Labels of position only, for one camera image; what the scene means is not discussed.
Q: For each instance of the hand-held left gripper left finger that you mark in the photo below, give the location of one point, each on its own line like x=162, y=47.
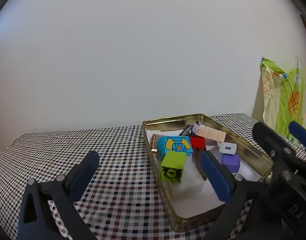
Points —
x=84, y=172

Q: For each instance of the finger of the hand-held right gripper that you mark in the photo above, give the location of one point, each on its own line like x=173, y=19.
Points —
x=268, y=136
x=299, y=131

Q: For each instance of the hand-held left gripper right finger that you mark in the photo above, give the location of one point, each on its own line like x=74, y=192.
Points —
x=215, y=177

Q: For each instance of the brown wooden comb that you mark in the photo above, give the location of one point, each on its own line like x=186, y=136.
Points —
x=198, y=165

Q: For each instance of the purple foam block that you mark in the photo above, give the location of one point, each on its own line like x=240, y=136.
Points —
x=231, y=162

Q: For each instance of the clear plastic box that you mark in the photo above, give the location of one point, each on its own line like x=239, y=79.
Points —
x=190, y=182

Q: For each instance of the gold metal tin box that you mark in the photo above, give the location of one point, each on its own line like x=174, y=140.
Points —
x=245, y=150

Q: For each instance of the white charger plug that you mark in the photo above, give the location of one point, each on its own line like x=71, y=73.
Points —
x=228, y=148

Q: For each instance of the red toy block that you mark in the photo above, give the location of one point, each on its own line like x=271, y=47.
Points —
x=198, y=142

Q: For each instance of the green toy block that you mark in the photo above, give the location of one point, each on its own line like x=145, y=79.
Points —
x=173, y=161

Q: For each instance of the blue toy block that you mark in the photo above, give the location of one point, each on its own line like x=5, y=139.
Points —
x=174, y=145

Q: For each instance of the black claw hair clip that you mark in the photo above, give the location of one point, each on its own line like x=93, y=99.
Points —
x=186, y=130

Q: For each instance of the green patterned cloth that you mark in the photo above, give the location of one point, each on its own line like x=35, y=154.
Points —
x=283, y=100

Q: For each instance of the checkered tablecloth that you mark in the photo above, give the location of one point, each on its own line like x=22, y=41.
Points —
x=118, y=155

